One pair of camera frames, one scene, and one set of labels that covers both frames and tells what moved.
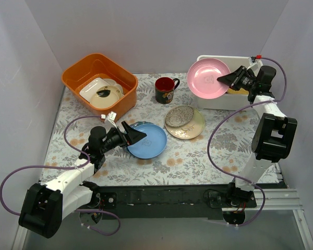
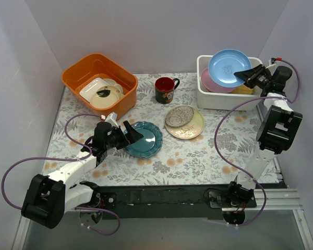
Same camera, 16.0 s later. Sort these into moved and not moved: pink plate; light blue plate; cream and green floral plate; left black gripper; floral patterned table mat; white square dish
Moved: pink plate; light blue plate
Not moved: white square dish; cream and green floral plate; floral patterned table mat; left black gripper
